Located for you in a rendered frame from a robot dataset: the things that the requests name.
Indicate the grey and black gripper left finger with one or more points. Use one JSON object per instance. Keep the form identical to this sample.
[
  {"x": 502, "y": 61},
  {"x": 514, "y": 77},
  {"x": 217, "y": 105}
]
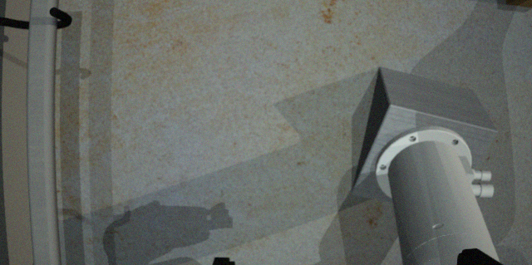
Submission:
[{"x": 222, "y": 261}]

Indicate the beige wall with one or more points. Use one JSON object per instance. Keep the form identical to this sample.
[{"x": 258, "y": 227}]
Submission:
[{"x": 15, "y": 229}]

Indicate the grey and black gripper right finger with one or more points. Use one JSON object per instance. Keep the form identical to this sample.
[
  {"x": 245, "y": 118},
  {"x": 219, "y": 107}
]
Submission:
[{"x": 475, "y": 256}]

